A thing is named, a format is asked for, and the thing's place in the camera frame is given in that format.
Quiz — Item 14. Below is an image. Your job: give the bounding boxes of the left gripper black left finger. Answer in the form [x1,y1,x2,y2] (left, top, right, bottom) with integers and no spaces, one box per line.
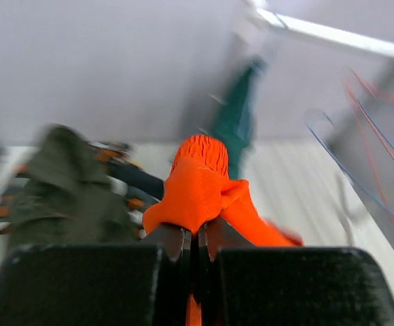
[0,224,192,325]

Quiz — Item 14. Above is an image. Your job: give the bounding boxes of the teal shorts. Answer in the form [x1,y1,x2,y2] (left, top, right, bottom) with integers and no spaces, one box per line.
[209,58,266,180]

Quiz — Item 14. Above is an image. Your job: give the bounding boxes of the dark navy shorts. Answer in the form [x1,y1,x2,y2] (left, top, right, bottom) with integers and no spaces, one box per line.
[107,162,164,200]

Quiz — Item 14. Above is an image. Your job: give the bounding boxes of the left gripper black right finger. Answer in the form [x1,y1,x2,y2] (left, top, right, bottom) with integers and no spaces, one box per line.
[198,219,394,325]

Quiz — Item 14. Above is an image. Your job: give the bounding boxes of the blue wire hanger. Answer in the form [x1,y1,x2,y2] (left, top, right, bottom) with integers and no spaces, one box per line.
[305,109,394,231]

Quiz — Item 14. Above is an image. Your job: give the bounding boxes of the metal clothes rack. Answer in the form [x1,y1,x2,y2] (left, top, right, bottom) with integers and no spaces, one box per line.
[179,0,394,245]

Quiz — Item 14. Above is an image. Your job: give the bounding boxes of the orange camouflage pattern shorts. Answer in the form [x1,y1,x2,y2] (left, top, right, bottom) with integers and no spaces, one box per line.
[0,141,159,235]

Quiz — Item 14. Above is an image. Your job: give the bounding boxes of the olive green shorts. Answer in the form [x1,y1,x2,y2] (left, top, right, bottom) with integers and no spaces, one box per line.
[8,126,139,251]

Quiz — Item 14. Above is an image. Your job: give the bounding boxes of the pink hanger of camouflage shorts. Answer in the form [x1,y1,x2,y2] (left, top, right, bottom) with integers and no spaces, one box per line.
[344,71,394,222]

